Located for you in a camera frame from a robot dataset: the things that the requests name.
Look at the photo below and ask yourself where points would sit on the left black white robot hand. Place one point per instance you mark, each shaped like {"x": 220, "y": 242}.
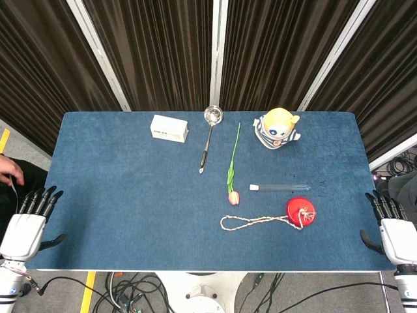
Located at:
{"x": 23, "y": 234}

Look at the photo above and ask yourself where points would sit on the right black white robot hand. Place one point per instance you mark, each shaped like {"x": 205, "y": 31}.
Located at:
{"x": 399, "y": 238}

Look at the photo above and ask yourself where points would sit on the bystander bare hand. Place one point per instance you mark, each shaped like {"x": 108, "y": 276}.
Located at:
{"x": 9, "y": 169}

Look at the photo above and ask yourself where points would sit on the red button with white thread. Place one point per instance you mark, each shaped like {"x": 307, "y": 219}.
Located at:
{"x": 296, "y": 208}

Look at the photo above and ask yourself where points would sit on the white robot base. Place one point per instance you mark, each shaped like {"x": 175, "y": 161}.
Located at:
{"x": 202, "y": 290}

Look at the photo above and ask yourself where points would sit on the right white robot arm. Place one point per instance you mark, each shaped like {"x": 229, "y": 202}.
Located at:
{"x": 407, "y": 283}

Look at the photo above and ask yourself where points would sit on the bystander black trousers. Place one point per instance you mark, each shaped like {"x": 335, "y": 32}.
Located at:
{"x": 31, "y": 179}

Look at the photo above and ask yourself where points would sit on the black power strip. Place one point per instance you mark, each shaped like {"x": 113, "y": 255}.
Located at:
{"x": 378, "y": 177}

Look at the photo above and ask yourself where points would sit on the dark brown curtain panel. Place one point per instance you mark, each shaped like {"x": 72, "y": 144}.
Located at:
{"x": 378, "y": 71}
{"x": 156, "y": 52}
{"x": 277, "y": 52}
{"x": 39, "y": 71}

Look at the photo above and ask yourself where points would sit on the blue table mat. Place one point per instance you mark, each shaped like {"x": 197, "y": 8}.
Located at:
{"x": 130, "y": 195}

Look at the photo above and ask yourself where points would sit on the glass test tube white cap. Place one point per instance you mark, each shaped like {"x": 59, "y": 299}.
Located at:
{"x": 254, "y": 187}

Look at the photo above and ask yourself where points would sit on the white cardboard box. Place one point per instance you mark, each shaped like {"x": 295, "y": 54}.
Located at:
{"x": 169, "y": 127}

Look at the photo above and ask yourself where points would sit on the yellow striped plush toy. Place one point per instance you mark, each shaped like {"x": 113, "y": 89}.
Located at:
{"x": 277, "y": 125}

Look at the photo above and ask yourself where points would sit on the pink tulip green stem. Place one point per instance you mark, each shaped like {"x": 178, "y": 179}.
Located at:
{"x": 233, "y": 198}

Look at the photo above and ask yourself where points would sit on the white frame rail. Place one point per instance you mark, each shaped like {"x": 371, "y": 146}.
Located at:
{"x": 394, "y": 150}

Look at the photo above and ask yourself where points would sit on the white frame post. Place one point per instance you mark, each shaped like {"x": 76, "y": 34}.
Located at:
{"x": 339, "y": 49}
{"x": 217, "y": 49}
{"x": 97, "y": 52}

